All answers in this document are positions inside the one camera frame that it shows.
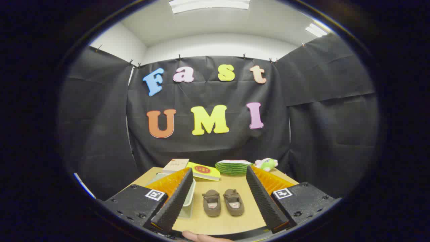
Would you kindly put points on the small ceiling light panel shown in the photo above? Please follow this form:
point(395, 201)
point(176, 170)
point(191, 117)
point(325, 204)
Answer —
point(315, 30)

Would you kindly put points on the yellow book with red circle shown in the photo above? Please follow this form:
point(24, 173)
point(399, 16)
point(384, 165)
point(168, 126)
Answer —
point(205, 170)

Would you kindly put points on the brown fuzzy shoe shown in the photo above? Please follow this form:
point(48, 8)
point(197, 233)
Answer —
point(234, 201)
point(211, 202)

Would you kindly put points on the beige book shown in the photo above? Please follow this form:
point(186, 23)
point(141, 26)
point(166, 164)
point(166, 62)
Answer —
point(176, 165)

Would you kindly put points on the white fabric storage box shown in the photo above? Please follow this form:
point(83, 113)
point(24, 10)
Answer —
point(188, 201)

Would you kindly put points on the watermelon slice plush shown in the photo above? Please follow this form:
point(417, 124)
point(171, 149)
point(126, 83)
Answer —
point(233, 168)

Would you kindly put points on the pink and green plush toy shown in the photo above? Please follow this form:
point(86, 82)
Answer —
point(267, 164)

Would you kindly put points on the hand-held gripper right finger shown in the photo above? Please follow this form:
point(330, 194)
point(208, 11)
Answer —
point(263, 201)

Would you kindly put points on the large ceiling light panel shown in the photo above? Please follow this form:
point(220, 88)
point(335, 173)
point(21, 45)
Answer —
point(210, 4)

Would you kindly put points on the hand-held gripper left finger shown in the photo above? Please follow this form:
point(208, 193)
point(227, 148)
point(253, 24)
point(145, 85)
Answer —
point(176, 205)

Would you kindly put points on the black backdrop cloth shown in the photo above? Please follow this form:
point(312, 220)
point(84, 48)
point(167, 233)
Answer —
point(100, 117)

